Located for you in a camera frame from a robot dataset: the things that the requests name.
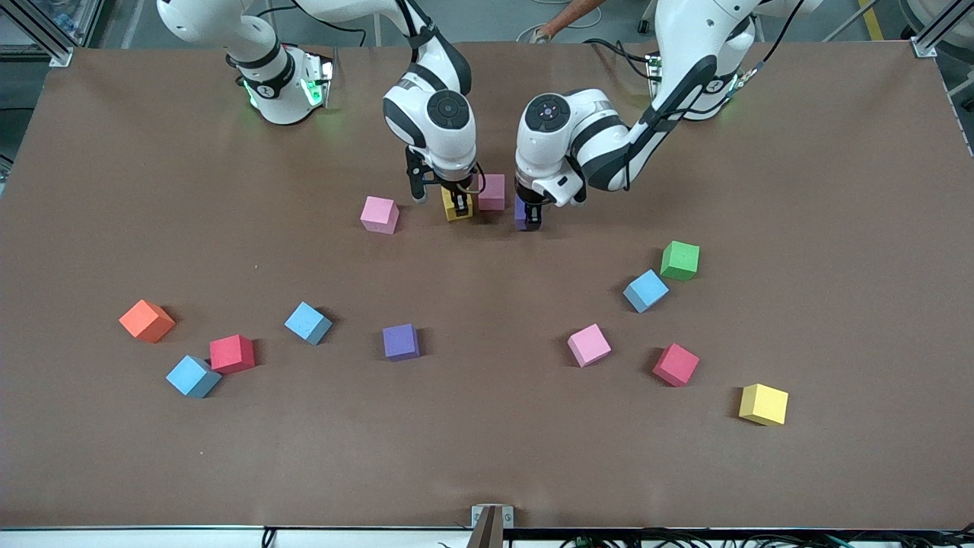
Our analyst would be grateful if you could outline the red foam cube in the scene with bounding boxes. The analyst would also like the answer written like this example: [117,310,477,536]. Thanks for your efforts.
[209,334,256,374]
[652,342,701,388]

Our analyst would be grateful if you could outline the light blue foam cube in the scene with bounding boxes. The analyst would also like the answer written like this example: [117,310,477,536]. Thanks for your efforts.
[284,301,334,346]
[622,269,671,314]
[165,355,222,400]

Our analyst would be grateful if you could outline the black base power cable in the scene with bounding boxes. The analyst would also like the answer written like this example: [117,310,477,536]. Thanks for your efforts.
[582,37,659,77]

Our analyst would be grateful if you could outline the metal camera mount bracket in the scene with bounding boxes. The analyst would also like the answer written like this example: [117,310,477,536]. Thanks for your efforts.
[466,504,515,548]

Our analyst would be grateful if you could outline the orange foam cube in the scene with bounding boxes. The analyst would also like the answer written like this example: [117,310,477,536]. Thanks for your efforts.
[119,299,177,344]

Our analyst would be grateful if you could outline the green foam cube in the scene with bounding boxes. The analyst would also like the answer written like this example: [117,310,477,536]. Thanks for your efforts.
[660,241,701,282]

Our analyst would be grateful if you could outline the yellow foam cube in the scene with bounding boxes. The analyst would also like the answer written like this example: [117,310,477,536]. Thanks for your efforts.
[738,383,790,427]
[442,186,474,223]

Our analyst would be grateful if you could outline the aluminium frame post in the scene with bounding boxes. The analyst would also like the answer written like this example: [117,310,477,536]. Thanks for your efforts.
[911,0,974,59]
[0,0,75,68]

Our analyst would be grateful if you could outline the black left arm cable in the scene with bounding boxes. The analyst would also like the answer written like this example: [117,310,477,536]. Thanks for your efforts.
[624,0,807,193]

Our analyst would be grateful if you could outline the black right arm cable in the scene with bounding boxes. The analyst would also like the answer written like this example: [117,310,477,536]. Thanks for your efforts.
[289,0,488,197]

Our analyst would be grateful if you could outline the pink foam cube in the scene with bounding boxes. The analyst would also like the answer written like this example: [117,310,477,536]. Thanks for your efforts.
[360,196,400,235]
[477,174,507,212]
[567,323,613,368]

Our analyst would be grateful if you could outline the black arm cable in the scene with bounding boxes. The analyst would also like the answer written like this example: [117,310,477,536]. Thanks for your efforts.
[289,0,488,197]
[624,0,807,193]

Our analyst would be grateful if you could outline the brown table mat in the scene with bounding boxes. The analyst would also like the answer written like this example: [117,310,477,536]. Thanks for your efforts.
[0,40,974,531]

